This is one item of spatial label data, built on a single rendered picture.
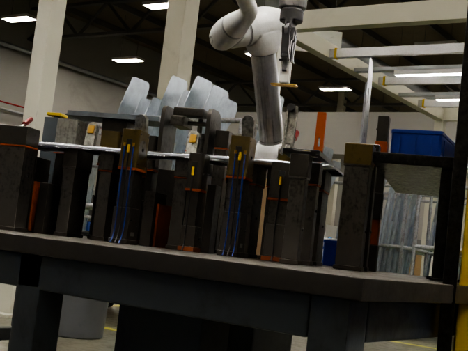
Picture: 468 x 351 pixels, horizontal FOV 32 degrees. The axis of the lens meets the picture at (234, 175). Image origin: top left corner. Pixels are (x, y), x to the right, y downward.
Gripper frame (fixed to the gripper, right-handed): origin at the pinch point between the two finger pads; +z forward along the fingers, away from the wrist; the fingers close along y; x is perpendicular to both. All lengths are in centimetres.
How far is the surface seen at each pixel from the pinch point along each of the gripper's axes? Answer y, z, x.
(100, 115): -27, 14, -74
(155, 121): -27, 14, -52
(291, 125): -15.0, 14.1, 0.5
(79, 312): -262, 111, -183
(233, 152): 25.2, 29.5, -6.9
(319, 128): -14.6, 14.7, 10.0
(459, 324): 53, 68, 59
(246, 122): 18.4, 19.7, -6.0
